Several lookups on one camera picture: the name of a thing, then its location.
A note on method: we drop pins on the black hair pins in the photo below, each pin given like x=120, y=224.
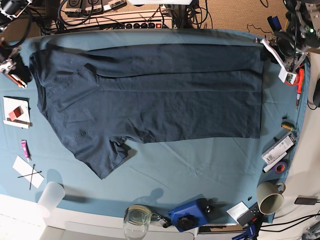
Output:
x=32, y=175

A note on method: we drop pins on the orange black utility knife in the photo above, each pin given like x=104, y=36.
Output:
x=15, y=79

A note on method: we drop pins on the purple tape roll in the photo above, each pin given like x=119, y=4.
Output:
x=279, y=167

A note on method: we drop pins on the blue clamp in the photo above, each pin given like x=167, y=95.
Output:
x=251, y=231

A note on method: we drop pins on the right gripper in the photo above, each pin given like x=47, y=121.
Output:
x=10, y=61

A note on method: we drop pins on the dark blue T-shirt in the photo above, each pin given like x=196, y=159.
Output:
x=97, y=100

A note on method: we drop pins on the frosted plastic cup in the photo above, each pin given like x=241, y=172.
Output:
x=51, y=196

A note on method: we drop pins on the light blue table cloth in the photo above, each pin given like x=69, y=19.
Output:
x=161, y=175

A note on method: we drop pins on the blue plastic box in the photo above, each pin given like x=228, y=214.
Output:
x=190, y=215

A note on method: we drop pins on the orange screwdriver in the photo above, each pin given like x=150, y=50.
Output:
x=300, y=79

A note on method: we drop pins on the beige ceramic mug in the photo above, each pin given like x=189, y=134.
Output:
x=270, y=197

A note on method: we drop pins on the grey packaged device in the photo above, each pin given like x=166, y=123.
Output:
x=280, y=147

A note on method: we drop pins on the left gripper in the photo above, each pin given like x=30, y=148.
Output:
x=292, y=52

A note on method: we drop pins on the white business card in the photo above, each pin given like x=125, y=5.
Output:
x=237, y=211

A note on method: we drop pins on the white paper card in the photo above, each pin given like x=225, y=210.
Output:
x=19, y=162

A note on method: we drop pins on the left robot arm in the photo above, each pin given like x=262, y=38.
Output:
x=303, y=19

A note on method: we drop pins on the pink glue tube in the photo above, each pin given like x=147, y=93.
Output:
x=25, y=150

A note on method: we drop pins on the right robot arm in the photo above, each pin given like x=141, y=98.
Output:
x=10, y=10

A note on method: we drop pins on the yellow black battery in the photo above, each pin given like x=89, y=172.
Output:
x=288, y=126

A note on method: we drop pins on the white power strip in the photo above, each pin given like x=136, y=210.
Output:
x=121, y=21

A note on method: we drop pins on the white notepad with red block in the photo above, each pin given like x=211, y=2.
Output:
x=16, y=112

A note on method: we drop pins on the clear glass jar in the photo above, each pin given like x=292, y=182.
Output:
x=137, y=219

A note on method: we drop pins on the metal padlock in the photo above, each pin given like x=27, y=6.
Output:
x=165, y=222

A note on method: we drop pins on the black remote control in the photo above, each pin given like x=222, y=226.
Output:
x=249, y=215

